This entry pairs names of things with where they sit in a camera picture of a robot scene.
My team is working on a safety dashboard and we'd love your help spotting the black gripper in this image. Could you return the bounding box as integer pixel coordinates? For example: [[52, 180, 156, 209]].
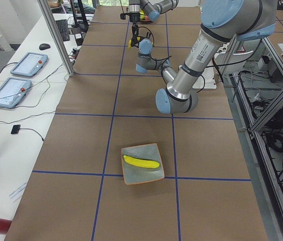
[[129, 12, 139, 48]]

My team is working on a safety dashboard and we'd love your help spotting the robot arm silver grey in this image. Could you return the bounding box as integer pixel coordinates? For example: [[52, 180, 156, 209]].
[[136, 1, 277, 114], [125, 0, 179, 48]]

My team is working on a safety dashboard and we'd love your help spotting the woven wicker basket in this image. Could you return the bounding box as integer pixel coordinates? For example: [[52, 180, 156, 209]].
[[140, 11, 152, 23]]

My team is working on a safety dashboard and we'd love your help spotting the grey square plate orange rim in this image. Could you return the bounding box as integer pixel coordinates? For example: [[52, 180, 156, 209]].
[[121, 143, 165, 185]]

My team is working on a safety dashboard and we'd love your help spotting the black keyboard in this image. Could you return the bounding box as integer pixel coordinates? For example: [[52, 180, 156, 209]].
[[55, 19, 70, 42]]

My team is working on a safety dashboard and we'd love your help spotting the black computer mouse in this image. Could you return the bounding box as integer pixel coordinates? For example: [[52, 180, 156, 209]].
[[39, 43, 51, 51]]

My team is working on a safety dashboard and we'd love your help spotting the teach pendant far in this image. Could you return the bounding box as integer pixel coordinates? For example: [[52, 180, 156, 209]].
[[10, 52, 48, 77]]

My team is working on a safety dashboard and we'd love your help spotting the teach pendant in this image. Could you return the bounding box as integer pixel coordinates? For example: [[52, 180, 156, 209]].
[[10, 52, 48, 77], [0, 77, 32, 108]]

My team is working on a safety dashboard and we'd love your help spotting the teach pendant near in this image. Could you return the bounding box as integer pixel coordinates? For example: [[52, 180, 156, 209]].
[[0, 77, 32, 108]]

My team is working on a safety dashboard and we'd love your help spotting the small black puck device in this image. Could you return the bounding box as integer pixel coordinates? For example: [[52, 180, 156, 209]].
[[11, 125, 21, 135]]

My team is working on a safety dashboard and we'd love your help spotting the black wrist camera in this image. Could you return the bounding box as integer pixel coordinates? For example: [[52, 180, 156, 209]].
[[120, 13, 130, 20]]

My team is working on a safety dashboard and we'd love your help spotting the black braided cable left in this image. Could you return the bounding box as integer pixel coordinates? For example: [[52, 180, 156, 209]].
[[141, 27, 222, 94]]

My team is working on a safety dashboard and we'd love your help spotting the black USB hub with cables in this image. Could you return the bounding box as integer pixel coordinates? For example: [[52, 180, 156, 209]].
[[71, 48, 79, 59]]

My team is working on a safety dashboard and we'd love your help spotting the aluminium frame post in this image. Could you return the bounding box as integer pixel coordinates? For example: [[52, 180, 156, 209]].
[[37, 0, 74, 76]]

